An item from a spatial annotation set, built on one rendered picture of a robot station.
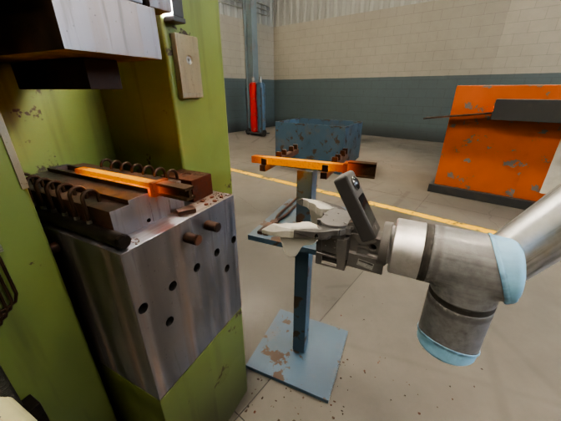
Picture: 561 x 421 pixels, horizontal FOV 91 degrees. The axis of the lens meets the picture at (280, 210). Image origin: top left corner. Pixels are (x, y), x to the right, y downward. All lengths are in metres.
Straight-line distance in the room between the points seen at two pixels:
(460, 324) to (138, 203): 0.65
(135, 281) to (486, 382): 1.53
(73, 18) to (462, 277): 0.72
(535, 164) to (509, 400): 2.74
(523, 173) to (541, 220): 3.41
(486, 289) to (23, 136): 1.14
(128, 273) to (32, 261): 0.21
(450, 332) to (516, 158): 3.51
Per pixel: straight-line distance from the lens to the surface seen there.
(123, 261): 0.64
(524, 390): 1.80
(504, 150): 3.93
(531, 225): 0.58
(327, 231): 0.45
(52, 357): 0.91
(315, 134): 4.44
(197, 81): 1.00
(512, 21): 8.04
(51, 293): 0.83
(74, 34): 0.64
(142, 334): 0.75
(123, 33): 0.69
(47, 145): 1.13
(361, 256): 0.49
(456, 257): 0.45
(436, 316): 0.51
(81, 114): 1.18
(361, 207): 0.45
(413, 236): 0.45
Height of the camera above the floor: 1.21
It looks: 24 degrees down
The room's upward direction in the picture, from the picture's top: straight up
